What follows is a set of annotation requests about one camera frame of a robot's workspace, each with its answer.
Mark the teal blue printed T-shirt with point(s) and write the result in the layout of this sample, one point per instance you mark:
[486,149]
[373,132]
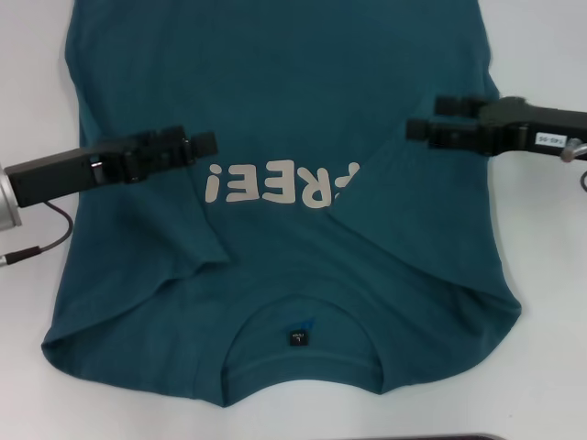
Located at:
[298,69]

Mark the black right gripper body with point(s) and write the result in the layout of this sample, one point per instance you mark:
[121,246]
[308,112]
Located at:
[513,128]

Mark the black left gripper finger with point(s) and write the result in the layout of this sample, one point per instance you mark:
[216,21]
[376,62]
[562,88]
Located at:
[205,144]

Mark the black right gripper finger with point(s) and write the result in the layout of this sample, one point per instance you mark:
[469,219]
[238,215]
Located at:
[419,129]
[451,105]

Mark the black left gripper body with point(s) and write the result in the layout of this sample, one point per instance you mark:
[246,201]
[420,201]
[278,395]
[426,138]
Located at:
[46,179]

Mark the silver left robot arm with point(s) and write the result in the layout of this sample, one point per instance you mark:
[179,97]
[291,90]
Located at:
[7,201]

